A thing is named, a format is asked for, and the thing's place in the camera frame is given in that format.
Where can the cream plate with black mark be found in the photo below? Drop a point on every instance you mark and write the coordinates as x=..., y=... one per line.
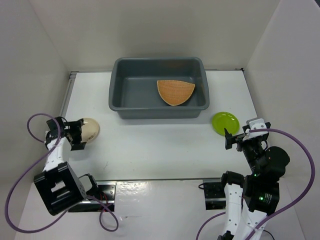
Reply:
x=89, y=130

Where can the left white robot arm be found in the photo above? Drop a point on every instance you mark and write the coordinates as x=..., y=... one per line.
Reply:
x=58, y=185

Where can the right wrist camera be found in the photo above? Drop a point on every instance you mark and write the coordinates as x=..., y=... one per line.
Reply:
x=254, y=128

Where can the aluminium table edge rail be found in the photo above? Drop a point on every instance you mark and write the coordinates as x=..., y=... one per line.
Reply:
x=65, y=100

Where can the grey plastic bin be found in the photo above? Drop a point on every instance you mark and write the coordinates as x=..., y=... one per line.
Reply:
x=133, y=91

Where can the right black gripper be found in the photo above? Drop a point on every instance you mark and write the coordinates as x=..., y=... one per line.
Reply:
x=229, y=139

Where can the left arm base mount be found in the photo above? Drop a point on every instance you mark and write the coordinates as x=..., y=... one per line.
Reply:
x=106, y=194

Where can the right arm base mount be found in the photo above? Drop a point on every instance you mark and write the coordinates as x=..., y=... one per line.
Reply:
x=214, y=195

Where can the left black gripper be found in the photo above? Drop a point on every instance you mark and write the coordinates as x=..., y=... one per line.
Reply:
x=75, y=127

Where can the orange woven triangular basket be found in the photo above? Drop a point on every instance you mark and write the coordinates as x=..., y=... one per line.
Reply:
x=175, y=92

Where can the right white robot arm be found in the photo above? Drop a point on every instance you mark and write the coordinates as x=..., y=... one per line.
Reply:
x=252, y=198

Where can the green round plate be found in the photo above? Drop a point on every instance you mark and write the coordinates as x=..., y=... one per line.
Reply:
x=225, y=120

